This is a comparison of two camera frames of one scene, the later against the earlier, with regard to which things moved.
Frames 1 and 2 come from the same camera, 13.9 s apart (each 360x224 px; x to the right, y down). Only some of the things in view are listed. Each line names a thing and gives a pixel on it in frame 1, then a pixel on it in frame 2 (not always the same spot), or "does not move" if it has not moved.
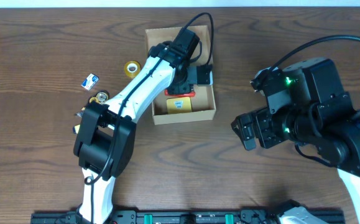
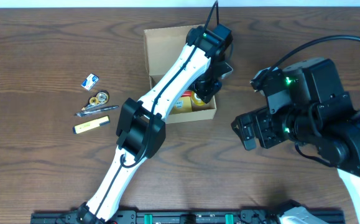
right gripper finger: (249, 135) does not move
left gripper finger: (175, 89) to (201, 90)
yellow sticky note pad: (178, 104) does not move
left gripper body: (180, 88) to (207, 90)
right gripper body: (259, 128) does not move
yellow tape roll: (132, 69) to (198, 102)
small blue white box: (91, 80) does not move
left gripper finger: (187, 88) to (216, 88)
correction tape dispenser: (101, 96) does not move
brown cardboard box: (203, 105) does not move
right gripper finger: (243, 124) does not move
